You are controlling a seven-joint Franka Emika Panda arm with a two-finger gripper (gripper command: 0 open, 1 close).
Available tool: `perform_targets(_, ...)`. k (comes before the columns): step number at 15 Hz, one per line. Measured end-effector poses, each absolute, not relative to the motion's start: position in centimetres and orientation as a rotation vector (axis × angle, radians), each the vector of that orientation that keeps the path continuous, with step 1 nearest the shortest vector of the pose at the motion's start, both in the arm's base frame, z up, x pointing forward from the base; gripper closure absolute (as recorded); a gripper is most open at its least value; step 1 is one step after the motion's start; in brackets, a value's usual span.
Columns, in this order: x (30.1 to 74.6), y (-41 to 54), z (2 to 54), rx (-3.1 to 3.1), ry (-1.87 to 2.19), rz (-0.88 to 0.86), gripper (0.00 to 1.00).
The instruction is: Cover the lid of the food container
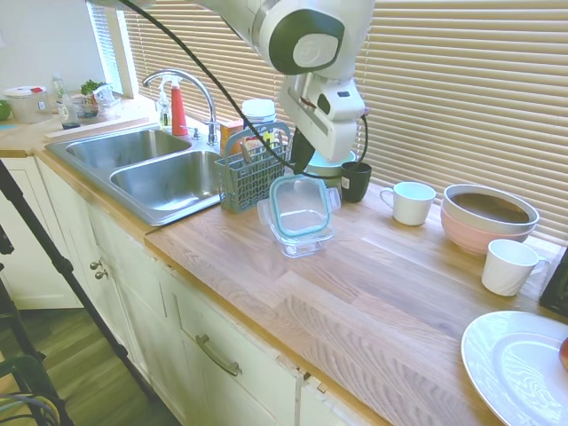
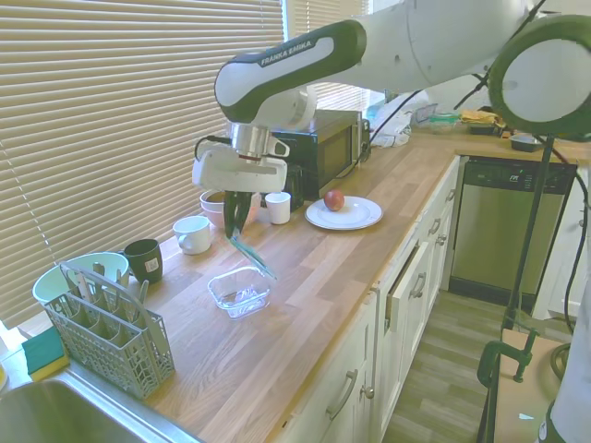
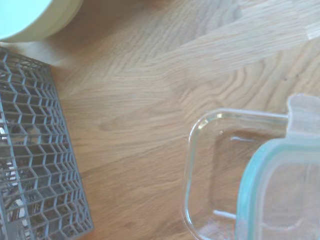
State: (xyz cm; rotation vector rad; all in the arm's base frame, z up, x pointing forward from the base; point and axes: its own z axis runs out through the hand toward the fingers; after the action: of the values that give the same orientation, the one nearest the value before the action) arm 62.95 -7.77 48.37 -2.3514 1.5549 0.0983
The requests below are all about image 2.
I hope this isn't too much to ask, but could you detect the white dinner plate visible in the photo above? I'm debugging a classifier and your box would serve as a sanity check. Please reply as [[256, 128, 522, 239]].
[[304, 195, 385, 232]]

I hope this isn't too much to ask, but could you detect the green metal clamp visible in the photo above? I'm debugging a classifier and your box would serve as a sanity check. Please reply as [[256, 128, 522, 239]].
[[476, 327, 540, 389]]

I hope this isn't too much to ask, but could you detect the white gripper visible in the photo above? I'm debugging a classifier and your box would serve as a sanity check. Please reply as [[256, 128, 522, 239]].
[[191, 147, 290, 237]]

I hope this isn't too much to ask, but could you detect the narrow beige window blind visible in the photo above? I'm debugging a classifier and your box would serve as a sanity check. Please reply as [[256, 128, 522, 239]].
[[292, 0, 373, 116]]

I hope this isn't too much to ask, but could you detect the white ceramic mug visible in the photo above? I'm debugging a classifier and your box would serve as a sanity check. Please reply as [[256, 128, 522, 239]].
[[172, 215, 212, 257]]

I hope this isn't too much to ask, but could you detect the glass container with green lid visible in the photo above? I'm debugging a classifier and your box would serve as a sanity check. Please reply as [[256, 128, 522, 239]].
[[430, 112, 462, 136]]

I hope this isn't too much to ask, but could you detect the black microwave oven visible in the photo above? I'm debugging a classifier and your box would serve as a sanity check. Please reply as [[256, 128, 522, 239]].
[[269, 108, 371, 200]]

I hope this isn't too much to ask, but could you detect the white paper cup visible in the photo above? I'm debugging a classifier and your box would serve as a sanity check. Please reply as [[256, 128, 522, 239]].
[[263, 190, 293, 226]]

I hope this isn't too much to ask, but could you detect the brushed drawer handle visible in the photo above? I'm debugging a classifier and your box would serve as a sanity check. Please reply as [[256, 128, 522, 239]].
[[410, 271, 428, 301]]

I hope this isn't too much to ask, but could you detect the clear glass food container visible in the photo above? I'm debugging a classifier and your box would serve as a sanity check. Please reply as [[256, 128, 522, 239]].
[[207, 269, 272, 321]]

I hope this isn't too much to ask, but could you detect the grey plastic cutlery basket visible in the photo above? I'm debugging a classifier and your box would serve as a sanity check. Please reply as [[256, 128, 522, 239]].
[[43, 259, 177, 401]]

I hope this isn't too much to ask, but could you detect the clear lid with teal rim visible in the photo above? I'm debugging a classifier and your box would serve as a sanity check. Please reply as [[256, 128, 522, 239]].
[[228, 234, 280, 283]]

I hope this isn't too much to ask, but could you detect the wide beige window blind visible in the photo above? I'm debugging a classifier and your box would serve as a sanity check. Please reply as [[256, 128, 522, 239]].
[[0, 0, 286, 329]]

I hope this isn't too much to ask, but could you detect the mint green bowl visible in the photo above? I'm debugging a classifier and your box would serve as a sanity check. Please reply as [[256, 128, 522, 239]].
[[31, 251, 131, 308]]

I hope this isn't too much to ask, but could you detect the black food tray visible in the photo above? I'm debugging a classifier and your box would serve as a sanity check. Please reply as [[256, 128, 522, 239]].
[[469, 119, 501, 137], [509, 133, 545, 153]]

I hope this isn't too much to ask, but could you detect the wooden board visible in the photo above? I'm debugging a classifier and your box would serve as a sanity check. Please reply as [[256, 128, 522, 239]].
[[483, 327, 574, 443]]

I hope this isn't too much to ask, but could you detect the red apple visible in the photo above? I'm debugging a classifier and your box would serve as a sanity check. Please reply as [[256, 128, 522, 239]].
[[322, 188, 346, 212]]

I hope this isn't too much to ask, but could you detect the white bowl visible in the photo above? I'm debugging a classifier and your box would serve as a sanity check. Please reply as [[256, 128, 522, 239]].
[[199, 189, 262, 229]]

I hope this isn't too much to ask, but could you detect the long brushed cabinet handle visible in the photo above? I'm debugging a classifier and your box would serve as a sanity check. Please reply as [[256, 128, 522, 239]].
[[325, 368, 359, 423]]

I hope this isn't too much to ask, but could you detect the yellow and green sponge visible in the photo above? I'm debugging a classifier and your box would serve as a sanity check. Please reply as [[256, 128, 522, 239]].
[[20, 326, 71, 384]]

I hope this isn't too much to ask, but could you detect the black cup with sticker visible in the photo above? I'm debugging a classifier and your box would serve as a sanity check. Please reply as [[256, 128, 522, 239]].
[[123, 238, 164, 284]]

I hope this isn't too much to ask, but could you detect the black stand pole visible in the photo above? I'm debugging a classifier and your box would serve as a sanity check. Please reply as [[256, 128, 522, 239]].
[[500, 133, 556, 331]]

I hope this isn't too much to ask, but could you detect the stainless steel double sink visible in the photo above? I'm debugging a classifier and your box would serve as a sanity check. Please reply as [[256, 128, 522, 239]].
[[0, 365, 205, 443]]

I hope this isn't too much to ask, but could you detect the stainless steel dishwasher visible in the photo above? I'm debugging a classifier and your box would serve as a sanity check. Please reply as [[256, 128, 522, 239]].
[[449, 156, 579, 297]]

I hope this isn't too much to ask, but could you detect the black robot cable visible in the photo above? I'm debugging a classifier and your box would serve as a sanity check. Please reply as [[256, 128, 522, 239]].
[[194, 0, 549, 162]]

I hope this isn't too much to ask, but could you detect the white plastic bag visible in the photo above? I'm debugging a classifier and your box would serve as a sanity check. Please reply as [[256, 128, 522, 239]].
[[368, 89, 431, 149]]

